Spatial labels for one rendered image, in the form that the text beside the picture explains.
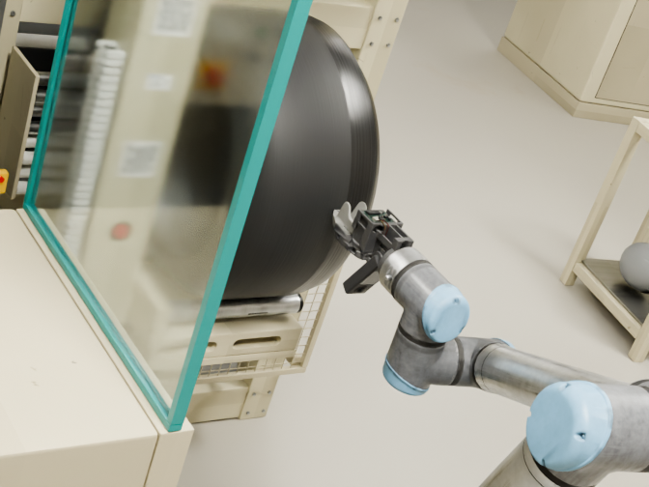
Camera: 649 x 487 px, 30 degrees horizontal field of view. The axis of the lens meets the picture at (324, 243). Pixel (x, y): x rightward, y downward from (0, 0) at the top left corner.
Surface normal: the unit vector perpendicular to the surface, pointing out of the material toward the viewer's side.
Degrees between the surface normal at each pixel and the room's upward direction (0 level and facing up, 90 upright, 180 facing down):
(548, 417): 84
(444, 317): 85
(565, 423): 85
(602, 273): 0
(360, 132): 54
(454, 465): 0
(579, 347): 0
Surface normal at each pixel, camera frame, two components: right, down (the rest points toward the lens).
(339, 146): 0.58, 0.03
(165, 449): 0.50, 0.54
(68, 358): 0.29, -0.84
